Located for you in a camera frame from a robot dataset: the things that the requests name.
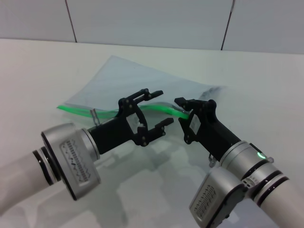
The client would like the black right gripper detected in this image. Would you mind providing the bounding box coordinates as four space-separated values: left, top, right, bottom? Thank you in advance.
174 96 241 160

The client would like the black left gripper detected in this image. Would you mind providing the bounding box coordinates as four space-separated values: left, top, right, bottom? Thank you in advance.
87 88 174 155

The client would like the clear document bag green zipper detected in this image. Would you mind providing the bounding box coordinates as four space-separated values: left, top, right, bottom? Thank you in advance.
56 55 230 121

